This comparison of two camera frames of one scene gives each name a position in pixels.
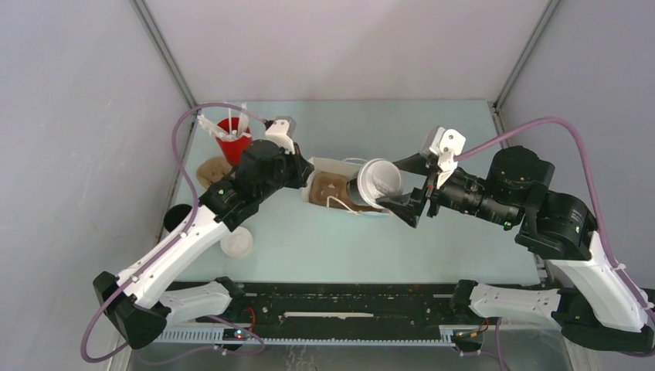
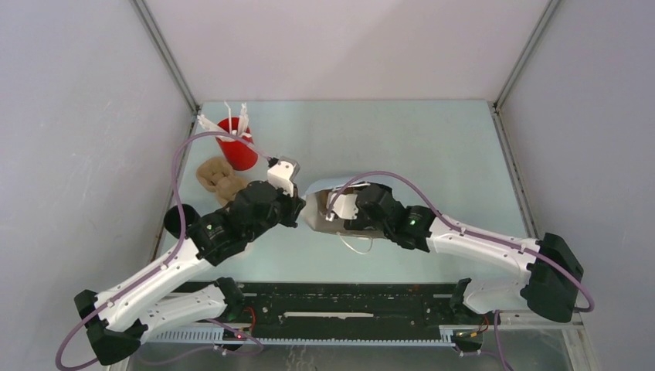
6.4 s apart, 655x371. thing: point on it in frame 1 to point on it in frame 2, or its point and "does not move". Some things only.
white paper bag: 347,167 to 314,203
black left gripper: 335,313 does not move
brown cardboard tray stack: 211,169 does not move
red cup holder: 232,144 does not move
